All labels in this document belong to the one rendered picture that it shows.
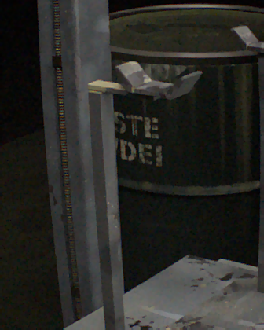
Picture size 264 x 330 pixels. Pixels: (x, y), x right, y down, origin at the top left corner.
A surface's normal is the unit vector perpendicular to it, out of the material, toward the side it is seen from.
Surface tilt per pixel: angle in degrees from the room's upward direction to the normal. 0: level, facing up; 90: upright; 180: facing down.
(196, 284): 0
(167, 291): 0
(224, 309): 0
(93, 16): 90
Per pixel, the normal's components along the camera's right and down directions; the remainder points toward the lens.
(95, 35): 0.79, 0.17
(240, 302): -0.05, -0.94
